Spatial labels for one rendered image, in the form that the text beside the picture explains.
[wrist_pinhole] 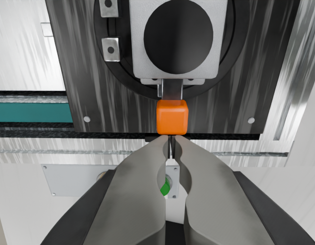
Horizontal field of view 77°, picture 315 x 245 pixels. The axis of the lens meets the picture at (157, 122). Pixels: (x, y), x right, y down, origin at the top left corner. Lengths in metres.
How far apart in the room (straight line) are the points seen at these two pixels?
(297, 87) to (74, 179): 0.33
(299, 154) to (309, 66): 0.24
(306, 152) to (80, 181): 0.42
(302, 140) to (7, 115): 0.50
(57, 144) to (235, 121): 0.24
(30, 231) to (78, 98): 0.51
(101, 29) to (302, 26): 0.20
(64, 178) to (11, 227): 0.39
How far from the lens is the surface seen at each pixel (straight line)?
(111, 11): 0.19
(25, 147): 0.34
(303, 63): 0.28
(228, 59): 0.21
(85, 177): 0.33
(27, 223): 0.68
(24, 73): 0.34
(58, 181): 0.36
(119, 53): 0.19
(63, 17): 0.24
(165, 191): 0.31
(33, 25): 0.32
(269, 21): 0.24
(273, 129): 0.29
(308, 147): 0.48
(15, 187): 0.59
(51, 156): 0.33
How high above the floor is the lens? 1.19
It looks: 63 degrees down
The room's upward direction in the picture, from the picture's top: 176 degrees counter-clockwise
